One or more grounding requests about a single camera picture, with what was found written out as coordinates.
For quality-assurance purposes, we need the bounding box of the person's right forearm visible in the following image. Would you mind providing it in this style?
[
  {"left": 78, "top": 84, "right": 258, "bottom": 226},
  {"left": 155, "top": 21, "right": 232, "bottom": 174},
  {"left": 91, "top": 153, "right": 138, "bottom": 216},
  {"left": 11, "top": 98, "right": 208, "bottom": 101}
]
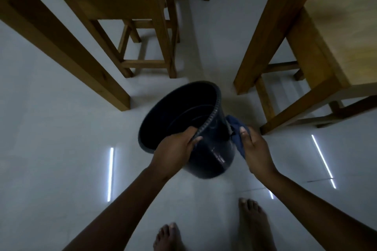
[{"left": 262, "top": 170, "right": 377, "bottom": 251}]

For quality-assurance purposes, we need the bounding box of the person's left forearm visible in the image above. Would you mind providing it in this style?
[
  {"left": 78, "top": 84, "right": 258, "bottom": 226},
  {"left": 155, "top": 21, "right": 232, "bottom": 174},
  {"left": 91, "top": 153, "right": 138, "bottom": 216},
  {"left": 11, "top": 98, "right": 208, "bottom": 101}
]
[{"left": 63, "top": 165, "right": 174, "bottom": 251}]

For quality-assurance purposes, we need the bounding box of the blue cleaning cloth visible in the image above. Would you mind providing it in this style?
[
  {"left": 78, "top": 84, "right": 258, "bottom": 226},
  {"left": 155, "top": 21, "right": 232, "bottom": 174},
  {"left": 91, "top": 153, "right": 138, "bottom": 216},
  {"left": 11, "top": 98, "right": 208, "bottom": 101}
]
[{"left": 226, "top": 115, "right": 251, "bottom": 159}]

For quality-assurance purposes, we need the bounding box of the person's right hand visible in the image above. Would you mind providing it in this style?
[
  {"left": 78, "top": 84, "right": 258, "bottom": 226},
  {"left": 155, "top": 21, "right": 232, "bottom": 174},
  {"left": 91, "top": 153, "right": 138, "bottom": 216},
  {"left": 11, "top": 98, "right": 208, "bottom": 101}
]
[{"left": 239, "top": 126, "right": 279, "bottom": 182}]

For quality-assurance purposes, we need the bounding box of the wooden table leg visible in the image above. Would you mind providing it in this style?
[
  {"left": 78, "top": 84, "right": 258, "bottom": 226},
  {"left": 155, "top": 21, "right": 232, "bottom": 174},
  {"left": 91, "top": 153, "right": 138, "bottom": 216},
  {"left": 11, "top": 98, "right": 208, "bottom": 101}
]
[
  {"left": 0, "top": 0, "right": 131, "bottom": 112},
  {"left": 233, "top": 0, "right": 334, "bottom": 95}
]

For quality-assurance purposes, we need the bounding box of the person's right foot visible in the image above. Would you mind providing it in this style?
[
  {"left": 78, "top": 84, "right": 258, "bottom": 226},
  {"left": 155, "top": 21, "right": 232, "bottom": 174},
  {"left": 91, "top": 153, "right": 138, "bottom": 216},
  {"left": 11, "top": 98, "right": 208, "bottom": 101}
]
[{"left": 238, "top": 197, "right": 277, "bottom": 251}]

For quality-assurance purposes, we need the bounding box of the person's foot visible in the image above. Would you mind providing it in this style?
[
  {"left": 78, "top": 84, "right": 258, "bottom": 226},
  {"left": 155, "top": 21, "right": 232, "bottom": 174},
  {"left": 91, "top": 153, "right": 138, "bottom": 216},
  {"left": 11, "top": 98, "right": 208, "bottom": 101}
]
[
  {"left": 153, "top": 223, "right": 187, "bottom": 251},
  {"left": 238, "top": 197, "right": 277, "bottom": 251}
]

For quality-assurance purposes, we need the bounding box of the black plastic bucket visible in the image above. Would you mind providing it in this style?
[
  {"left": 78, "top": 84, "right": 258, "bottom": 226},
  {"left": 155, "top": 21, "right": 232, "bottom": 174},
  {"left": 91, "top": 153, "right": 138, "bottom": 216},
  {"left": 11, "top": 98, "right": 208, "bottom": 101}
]
[{"left": 138, "top": 81, "right": 236, "bottom": 179}]

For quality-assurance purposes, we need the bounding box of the person's left hand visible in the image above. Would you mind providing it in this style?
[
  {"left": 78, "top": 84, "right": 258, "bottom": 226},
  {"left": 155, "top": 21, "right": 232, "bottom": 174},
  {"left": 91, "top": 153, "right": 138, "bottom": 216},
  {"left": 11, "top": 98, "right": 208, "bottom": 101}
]
[{"left": 150, "top": 126, "right": 204, "bottom": 182}]

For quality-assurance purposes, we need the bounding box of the person's left foot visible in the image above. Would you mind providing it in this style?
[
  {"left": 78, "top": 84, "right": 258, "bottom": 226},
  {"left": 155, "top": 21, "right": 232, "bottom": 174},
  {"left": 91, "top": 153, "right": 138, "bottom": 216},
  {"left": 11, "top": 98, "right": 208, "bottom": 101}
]
[{"left": 153, "top": 223, "right": 187, "bottom": 251}]

